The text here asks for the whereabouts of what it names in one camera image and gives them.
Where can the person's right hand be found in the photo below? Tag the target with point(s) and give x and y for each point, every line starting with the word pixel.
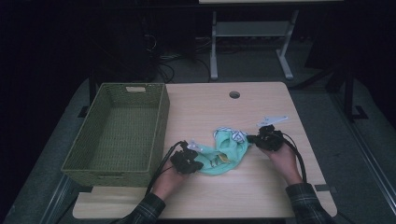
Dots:
pixel 286 165

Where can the white metal stand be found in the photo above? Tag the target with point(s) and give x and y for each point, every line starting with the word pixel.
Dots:
pixel 249 28

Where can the green woven basket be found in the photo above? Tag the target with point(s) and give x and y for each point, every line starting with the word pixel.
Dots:
pixel 124 124

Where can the grey tape strip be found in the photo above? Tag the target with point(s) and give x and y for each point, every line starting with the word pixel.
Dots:
pixel 325 188

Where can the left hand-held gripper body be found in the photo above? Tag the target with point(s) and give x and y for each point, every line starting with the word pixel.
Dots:
pixel 182 161

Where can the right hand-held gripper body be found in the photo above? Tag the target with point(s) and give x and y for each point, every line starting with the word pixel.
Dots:
pixel 271 140

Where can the metal floor rail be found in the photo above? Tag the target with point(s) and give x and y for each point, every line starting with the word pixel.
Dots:
pixel 367 149
pixel 57 199

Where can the black metal stand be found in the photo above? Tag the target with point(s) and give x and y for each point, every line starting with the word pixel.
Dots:
pixel 348 93

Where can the person's left hand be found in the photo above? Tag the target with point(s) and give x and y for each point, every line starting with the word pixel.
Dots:
pixel 168 183

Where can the mint green striped garment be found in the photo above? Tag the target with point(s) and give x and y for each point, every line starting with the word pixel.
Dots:
pixel 227 149

